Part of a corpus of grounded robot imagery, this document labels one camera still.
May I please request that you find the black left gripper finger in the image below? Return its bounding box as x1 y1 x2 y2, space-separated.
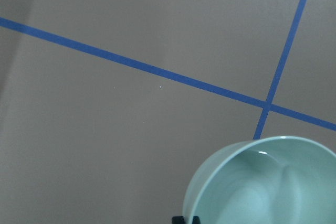
172 216 200 224

